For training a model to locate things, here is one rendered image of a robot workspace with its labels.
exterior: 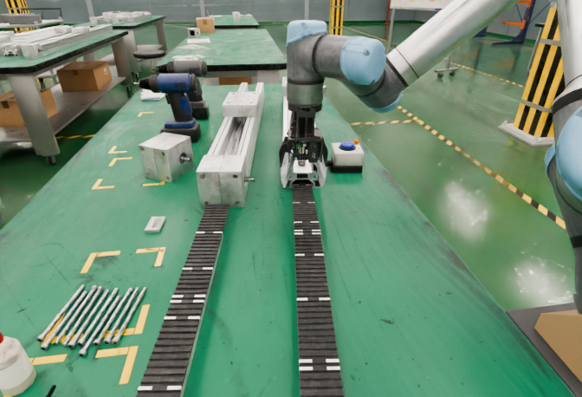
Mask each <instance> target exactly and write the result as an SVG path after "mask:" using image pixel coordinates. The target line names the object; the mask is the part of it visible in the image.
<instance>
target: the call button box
mask: <svg viewBox="0 0 582 397"><path fill-rule="evenodd" d="M363 161H364V153H363V151H362V149H361V147H360V145H359V144H358V145H355V148H353V149H345V148H342V147H340V143H332V147H331V160H328V161H327V166H331V167H332V168H333V172H334V173H361V172H362V170H363Z"/></svg>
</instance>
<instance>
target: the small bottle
mask: <svg viewBox="0 0 582 397"><path fill-rule="evenodd" d="M35 379H36V371H35V369H34V367H33V365H32V363H31V361H30V359H29V357H28V356H27V354H26V352H25V351H24V349H23V347H22V345H21V343H20V342H19V341H18V340H17V339H15V338H11V337H8V336H3V334H2V333H1V331H0V390H1V392H2V393H3V395H5V396H15V395H18V394H21V393H23V392H24V391H26V390H27V389H28V388H29V387H30V386H31V385H32V384H33V382H34V381H35Z"/></svg>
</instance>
